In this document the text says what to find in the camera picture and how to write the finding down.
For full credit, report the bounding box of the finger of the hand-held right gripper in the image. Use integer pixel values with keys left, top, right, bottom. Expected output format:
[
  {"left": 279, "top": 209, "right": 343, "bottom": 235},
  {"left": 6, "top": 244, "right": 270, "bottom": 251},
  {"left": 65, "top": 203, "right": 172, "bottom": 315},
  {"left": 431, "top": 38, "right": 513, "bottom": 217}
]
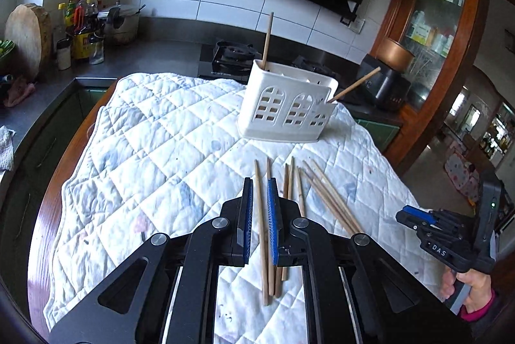
[
  {"left": 402, "top": 205, "right": 443, "bottom": 226},
  {"left": 395, "top": 210, "right": 431, "bottom": 238}
]

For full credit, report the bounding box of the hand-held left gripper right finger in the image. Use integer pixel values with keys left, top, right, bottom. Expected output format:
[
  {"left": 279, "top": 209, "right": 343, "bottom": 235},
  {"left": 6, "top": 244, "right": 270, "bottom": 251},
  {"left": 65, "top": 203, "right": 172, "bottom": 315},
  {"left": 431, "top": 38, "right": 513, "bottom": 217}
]
[{"left": 267, "top": 177, "right": 475, "bottom": 344}]

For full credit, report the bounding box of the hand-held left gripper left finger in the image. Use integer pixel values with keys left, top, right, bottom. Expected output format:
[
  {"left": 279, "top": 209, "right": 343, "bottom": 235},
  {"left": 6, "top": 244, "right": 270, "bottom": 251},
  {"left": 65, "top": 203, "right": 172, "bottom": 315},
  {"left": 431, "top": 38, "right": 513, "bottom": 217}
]
[{"left": 48, "top": 177, "right": 254, "bottom": 344}]

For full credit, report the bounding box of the tan bamboo chopstick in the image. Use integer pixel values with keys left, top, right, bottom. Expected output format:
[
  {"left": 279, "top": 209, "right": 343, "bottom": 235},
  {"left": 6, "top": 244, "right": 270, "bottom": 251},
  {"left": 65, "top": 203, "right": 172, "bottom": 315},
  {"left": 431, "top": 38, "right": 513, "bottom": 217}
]
[
  {"left": 254, "top": 160, "right": 269, "bottom": 306},
  {"left": 261, "top": 11, "right": 275, "bottom": 70},
  {"left": 328, "top": 66, "right": 381, "bottom": 103}
]

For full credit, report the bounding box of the pile of wooden chopsticks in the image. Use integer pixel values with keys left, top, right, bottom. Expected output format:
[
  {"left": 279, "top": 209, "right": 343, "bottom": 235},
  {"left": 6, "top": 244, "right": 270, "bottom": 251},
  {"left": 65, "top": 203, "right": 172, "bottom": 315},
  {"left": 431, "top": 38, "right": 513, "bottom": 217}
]
[{"left": 266, "top": 156, "right": 365, "bottom": 298}]

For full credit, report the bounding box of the white plastic utensil holder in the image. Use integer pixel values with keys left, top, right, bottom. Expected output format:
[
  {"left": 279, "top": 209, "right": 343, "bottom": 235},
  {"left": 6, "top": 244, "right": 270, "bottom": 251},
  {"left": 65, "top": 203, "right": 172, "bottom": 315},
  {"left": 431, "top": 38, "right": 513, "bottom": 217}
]
[{"left": 237, "top": 60, "right": 339, "bottom": 144}]

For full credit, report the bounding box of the person's right forearm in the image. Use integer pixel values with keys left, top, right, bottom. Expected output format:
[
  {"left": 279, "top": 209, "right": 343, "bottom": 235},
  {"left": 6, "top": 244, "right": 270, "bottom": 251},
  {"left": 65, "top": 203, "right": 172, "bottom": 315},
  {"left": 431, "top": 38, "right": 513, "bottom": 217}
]
[{"left": 459, "top": 288, "right": 508, "bottom": 329}]

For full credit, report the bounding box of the person's right hand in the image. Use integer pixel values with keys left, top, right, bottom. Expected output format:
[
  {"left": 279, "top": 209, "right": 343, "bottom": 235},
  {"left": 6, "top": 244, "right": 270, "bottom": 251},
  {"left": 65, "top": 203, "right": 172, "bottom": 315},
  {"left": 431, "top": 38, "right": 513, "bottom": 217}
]
[{"left": 438, "top": 269, "right": 495, "bottom": 309}]

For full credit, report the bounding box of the floral patterned cloth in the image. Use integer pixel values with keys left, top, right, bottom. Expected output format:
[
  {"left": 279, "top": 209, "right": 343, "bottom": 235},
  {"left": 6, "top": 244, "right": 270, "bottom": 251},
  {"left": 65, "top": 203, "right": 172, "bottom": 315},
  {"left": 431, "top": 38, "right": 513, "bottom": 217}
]
[{"left": 445, "top": 151, "right": 479, "bottom": 204}]

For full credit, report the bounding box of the wooden glass door cabinet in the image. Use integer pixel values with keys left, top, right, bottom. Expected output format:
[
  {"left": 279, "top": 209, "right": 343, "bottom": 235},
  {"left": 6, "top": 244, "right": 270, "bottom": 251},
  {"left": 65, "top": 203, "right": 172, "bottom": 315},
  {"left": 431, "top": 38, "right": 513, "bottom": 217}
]
[{"left": 370, "top": 0, "right": 492, "bottom": 176}]

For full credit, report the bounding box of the white quilted blanket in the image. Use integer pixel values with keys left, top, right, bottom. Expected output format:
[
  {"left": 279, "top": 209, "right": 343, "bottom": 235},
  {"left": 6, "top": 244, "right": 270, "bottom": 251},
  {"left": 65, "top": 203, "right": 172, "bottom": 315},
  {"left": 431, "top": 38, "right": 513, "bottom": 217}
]
[{"left": 42, "top": 72, "right": 447, "bottom": 344}]

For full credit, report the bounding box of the black rice cooker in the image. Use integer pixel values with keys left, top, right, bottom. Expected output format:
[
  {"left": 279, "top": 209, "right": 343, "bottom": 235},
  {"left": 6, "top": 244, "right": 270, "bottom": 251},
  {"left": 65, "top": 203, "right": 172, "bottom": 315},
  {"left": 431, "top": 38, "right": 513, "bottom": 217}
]
[{"left": 357, "top": 53, "right": 412, "bottom": 112}]

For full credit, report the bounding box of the copper inner pot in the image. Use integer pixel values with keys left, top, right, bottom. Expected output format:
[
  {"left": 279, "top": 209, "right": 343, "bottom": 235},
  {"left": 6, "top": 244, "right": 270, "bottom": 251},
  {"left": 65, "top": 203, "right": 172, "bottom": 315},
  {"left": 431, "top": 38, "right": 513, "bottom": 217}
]
[{"left": 377, "top": 38, "right": 415, "bottom": 70}]

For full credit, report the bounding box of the black gas stove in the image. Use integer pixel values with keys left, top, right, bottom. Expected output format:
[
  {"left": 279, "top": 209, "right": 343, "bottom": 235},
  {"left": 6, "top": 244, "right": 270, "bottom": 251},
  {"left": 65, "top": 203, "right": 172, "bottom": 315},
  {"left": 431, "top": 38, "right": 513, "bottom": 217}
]
[{"left": 197, "top": 40, "right": 365, "bottom": 107}]

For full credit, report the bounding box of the small glass jar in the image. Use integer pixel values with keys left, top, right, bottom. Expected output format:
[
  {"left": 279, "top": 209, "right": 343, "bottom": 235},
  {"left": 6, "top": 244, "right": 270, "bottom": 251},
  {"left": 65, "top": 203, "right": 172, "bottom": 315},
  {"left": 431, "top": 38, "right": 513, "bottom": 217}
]
[{"left": 89, "top": 34, "right": 105, "bottom": 65}]

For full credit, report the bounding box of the metal pressure cooker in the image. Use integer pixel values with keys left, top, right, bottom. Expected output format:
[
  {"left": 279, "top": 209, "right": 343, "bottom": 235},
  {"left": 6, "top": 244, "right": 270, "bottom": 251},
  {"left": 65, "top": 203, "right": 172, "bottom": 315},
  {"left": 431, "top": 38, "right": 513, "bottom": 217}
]
[{"left": 98, "top": 0, "right": 146, "bottom": 46}]

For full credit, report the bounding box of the dark sauce bottle yellow label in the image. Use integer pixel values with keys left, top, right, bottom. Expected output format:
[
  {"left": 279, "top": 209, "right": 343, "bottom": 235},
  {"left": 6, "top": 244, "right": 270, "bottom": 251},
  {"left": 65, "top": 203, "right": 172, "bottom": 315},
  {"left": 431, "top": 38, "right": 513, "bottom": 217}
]
[{"left": 71, "top": 28, "right": 92, "bottom": 61}]

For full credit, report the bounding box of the small white jar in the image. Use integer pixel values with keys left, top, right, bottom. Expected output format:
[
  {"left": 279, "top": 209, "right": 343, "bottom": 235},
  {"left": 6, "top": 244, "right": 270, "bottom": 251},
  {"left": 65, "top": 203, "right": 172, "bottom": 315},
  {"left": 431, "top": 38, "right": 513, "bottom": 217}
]
[{"left": 56, "top": 39, "right": 73, "bottom": 70}]

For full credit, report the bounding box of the white dishcloth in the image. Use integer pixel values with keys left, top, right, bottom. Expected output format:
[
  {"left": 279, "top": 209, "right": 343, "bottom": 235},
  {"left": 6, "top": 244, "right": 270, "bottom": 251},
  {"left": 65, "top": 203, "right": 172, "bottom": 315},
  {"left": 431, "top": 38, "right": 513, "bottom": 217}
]
[{"left": 0, "top": 125, "right": 17, "bottom": 172}]

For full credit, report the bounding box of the pink rag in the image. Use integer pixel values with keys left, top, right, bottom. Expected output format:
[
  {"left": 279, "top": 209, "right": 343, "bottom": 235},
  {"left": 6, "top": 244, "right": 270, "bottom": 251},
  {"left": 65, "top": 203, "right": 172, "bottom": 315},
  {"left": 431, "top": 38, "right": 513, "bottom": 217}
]
[{"left": 4, "top": 78, "right": 37, "bottom": 107}]

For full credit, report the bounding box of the clear oil bottle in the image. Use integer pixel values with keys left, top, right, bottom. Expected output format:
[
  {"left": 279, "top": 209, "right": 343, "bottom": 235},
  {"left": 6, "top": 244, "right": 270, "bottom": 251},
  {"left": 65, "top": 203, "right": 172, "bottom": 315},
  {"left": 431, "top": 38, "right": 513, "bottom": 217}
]
[{"left": 76, "top": 0, "right": 99, "bottom": 31}]

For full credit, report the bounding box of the yellow cap bottle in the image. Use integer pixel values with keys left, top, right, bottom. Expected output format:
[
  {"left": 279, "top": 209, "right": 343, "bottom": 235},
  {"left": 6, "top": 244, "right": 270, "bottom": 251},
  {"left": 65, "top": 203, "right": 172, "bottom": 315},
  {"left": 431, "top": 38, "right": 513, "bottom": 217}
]
[{"left": 57, "top": 3, "right": 68, "bottom": 43}]

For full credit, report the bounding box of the round wooden cutting board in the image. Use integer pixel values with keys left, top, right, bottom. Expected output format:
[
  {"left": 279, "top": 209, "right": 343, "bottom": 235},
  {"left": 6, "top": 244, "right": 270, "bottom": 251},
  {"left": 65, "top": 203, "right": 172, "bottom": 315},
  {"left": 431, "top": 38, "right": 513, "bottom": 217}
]
[{"left": 5, "top": 3, "right": 53, "bottom": 82}]

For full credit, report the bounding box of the wall socket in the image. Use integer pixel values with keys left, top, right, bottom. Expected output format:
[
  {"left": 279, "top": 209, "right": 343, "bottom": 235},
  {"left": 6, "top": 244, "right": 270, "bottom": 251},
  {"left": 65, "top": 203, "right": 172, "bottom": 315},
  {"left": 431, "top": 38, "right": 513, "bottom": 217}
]
[{"left": 340, "top": 16, "right": 365, "bottom": 33}]

